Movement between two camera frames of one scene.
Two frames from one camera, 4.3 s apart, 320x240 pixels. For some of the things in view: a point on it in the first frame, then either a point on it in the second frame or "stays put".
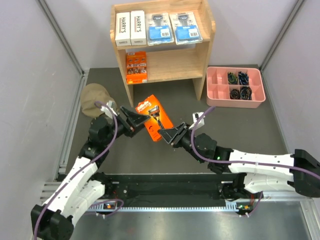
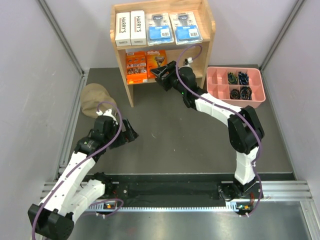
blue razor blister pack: [158, 29] stays put
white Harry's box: [123, 34] stays put
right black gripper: [174, 136] → [171, 69]
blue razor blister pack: [185, 28] stays put
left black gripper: [133, 123] → [129, 133]
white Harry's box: [138, 32] stays put
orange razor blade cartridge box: [136, 65] stays put
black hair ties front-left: [235, 94] stays put
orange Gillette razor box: [158, 120] → [154, 59]
